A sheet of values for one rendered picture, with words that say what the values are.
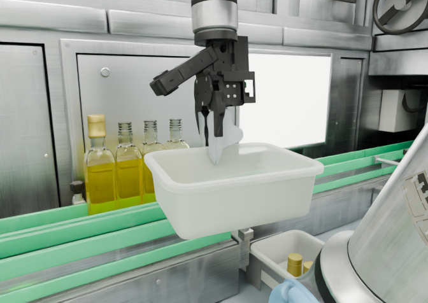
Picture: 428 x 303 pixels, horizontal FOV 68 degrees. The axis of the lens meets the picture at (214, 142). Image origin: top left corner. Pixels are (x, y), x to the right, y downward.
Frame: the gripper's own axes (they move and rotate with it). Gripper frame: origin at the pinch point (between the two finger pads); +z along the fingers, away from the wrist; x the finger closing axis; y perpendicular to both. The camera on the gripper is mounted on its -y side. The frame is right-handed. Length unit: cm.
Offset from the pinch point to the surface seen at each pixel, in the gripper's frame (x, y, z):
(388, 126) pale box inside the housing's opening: 45, 105, 3
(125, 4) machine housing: 33.5, -5.6, -34.6
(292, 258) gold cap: 10.4, 24.3, 28.2
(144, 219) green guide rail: 17.4, -8.2, 14.2
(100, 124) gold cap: 18.7, -15.2, -6.2
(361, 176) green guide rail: 28, 68, 17
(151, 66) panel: 33.5, -0.1, -19.7
